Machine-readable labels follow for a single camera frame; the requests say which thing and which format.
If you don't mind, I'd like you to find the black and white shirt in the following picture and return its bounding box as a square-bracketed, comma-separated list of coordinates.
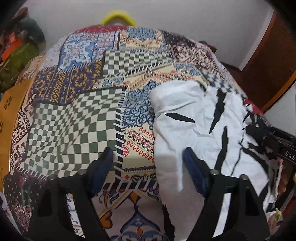
[149, 80, 281, 240]

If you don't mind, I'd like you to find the patchwork patterned bedspread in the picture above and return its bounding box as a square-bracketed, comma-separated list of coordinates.
[4, 26, 245, 240]

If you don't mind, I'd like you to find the wooden lap desk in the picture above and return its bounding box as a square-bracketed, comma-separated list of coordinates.
[0, 79, 33, 190]

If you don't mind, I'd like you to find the green fabric storage bin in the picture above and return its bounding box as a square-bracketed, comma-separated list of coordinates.
[1, 40, 39, 93]

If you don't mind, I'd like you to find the orange box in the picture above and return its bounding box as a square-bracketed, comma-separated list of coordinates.
[1, 39, 23, 61]

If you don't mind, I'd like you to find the yellow curved headrest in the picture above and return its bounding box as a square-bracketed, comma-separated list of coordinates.
[99, 10, 138, 27]

